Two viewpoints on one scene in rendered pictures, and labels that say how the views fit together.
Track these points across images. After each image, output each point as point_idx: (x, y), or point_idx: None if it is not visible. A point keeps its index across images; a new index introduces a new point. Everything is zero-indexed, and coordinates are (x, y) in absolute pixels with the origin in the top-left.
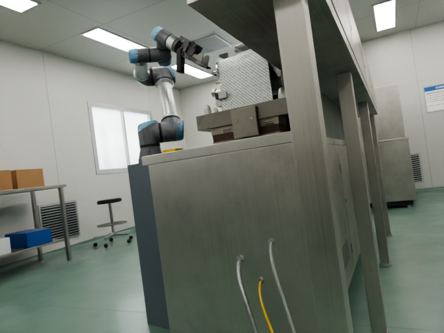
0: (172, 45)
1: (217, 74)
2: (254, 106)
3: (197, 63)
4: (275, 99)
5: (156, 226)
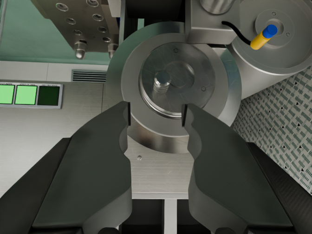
0: None
1: (109, 66)
2: (44, 17)
3: (80, 128)
4: (66, 41)
5: None
